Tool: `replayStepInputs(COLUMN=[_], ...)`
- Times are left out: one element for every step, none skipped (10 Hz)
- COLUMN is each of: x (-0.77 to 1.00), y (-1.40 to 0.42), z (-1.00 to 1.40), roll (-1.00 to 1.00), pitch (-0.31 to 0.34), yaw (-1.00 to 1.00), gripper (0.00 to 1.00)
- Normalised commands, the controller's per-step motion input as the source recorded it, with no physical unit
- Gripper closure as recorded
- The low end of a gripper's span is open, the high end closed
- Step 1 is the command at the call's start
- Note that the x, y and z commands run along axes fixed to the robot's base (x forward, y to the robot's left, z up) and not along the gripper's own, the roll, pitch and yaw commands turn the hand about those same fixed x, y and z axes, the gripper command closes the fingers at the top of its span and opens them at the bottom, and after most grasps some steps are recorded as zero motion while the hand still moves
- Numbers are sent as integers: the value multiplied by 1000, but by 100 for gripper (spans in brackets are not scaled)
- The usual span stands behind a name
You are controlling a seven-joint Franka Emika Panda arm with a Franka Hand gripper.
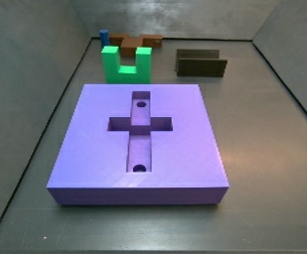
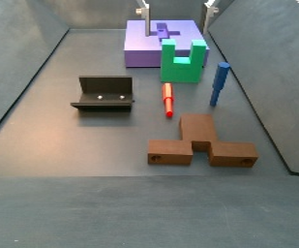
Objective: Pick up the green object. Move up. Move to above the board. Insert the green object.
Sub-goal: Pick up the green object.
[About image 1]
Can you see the green U-shaped block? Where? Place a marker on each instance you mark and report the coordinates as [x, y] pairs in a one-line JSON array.
[[134, 74]]

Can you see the purple board with cross slot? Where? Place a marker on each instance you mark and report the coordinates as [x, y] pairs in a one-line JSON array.
[[140, 147]]

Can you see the black U-shaped block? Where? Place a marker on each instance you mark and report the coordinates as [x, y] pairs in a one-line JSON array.
[[201, 63]]

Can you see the brown cross-shaped block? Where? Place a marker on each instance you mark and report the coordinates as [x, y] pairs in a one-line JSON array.
[[130, 43]]

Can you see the blue cylinder peg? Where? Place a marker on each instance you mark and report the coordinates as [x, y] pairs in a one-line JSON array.
[[104, 37]]

